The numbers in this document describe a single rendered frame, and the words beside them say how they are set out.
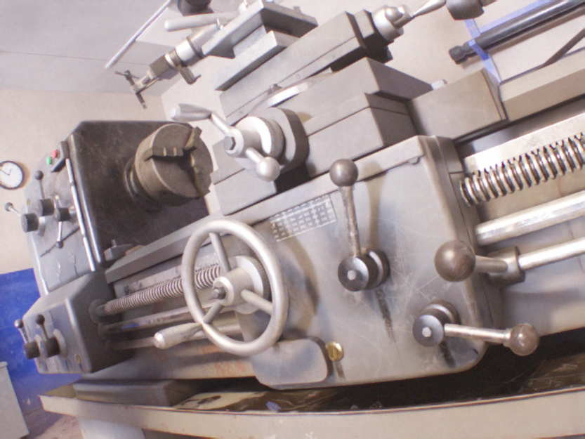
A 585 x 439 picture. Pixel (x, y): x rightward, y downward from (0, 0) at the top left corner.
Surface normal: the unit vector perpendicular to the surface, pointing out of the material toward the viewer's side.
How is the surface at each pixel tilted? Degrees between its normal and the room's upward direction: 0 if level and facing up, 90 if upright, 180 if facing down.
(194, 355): 90
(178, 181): 90
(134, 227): 90
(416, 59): 90
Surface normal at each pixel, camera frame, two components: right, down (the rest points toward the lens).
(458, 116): -0.61, 0.13
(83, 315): 0.74, -0.28
